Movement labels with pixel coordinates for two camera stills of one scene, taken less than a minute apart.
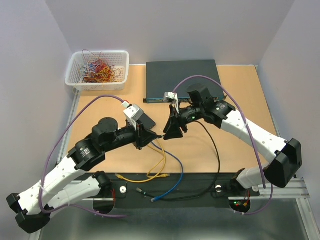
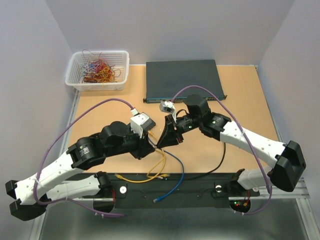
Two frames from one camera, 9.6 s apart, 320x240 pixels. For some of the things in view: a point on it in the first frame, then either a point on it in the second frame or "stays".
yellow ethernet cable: [121, 177] stays
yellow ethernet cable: [163, 175] stays
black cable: [195, 195] -> [222, 160]
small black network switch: [146, 122] stays
